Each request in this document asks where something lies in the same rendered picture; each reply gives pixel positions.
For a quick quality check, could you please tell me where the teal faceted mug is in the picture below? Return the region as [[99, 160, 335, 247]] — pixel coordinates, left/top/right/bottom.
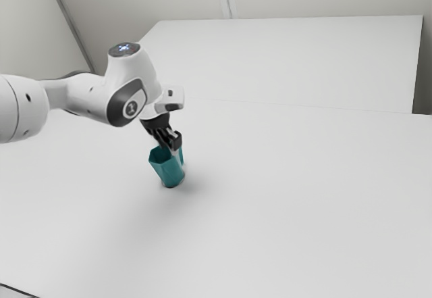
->
[[148, 145, 186, 189]]

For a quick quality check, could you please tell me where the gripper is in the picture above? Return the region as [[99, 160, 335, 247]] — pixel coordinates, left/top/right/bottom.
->
[[139, 112, 184, 159]]

